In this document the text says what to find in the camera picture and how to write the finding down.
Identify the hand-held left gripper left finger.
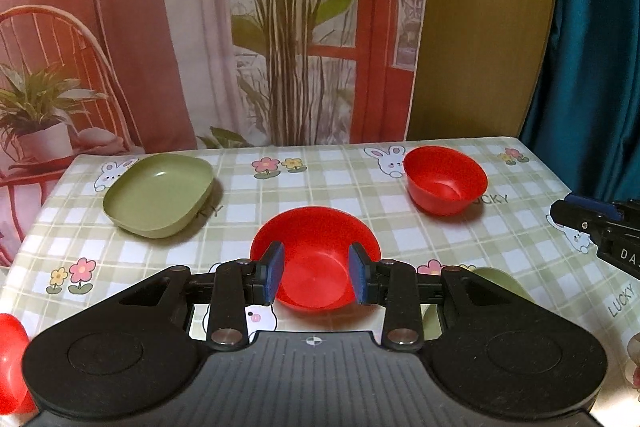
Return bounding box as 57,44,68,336
117,241,286,352

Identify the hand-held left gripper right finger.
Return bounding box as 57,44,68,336
348,243,516,352

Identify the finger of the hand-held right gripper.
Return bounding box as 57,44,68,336
550,193,621,241

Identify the red plastic bowl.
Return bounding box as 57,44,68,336
0,313,38,415
403,146,489,216
250,206,382,312

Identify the green plastic plate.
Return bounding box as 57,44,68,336
102,153,217,240
421,267,536,339

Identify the green checked bunny tablecloth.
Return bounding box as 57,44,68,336
0,136,640,427

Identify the teal curtain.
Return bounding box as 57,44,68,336
520,0,640,202

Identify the wooden board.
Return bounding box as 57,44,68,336
407,0,563,142

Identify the printed plant backdrop cloth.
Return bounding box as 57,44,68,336
0,0,432,269

